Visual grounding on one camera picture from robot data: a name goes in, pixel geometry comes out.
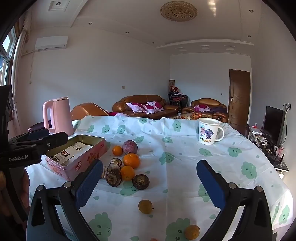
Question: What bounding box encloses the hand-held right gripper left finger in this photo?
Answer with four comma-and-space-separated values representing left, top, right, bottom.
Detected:
26, 159, 104, 241

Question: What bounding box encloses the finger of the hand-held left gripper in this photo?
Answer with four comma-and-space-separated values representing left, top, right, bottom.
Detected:
14, 131, 69, 161
8, 129, 50, 146

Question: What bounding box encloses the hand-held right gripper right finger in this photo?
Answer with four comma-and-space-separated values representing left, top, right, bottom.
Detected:
196, 159, 273, 241

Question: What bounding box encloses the pink tin box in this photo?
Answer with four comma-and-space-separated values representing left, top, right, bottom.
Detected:
41, 134, 107, 181

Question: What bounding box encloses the large orange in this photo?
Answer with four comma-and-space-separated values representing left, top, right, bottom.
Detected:
123, 153, 141, 169

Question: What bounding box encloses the person's left forearm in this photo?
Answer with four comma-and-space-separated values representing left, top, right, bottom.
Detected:
0, 166, 30, 226

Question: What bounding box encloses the printed paper packet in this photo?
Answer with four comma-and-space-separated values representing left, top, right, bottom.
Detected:
50, 141, 92, 166

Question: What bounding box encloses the pink electric kettle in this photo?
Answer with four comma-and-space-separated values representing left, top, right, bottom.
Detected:
43, 97, 75, 136

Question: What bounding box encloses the medium orange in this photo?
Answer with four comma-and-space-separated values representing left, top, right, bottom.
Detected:
120, 165, 135, 181

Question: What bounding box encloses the white green-cloud print tablecloth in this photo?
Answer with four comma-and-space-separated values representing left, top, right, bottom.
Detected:
24, 115, 293, 241

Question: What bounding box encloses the brown leather sofa white piping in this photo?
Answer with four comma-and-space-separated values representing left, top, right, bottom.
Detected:
70, 102, 109, 121

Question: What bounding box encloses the white cartoon print mug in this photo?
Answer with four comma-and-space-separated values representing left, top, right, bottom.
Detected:
198, 117, 225, 145

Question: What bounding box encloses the yellow-orange round fruit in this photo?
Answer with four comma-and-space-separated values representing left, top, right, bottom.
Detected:
184, 225, 201, 240
138, 199, 154, 214

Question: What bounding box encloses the purple passion fruit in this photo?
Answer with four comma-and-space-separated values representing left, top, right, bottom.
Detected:
122, 140, 138, 154

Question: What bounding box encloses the cluttered television stand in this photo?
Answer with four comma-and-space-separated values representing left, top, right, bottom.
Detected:
247, 125, 289, 174

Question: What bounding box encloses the cluttered coffee table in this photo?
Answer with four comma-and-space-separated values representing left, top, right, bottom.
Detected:
178, 111, 204, 120

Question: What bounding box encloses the white magenta floral pillow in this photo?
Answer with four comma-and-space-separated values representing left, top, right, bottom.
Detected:
142, 101, 162, 114
126, 102, 147, 113
194, 104, 210, 113

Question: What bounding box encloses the light curtain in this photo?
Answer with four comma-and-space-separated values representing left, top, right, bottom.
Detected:
10, 9, 31, 98

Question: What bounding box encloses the window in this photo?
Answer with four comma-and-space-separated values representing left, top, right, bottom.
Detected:
0, 25, 19, 87

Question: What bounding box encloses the brown leather armchair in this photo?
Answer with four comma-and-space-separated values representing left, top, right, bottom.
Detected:
190, 98, 228, 122

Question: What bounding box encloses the black flat television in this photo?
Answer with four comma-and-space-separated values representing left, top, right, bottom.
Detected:
262, 106, 286, 146

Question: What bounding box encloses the brown leather three-seat sofa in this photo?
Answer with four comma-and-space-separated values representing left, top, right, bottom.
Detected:
112, 94, 182, 120

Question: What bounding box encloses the brown wooden door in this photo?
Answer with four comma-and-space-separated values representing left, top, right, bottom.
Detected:
228, 69, 251, 130

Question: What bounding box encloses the stack of dark chairs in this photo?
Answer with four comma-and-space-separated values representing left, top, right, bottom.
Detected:
168, 90, 188, 107

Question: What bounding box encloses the white wall air conditioner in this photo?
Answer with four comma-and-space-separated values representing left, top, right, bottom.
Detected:
35, 36, 68, 50

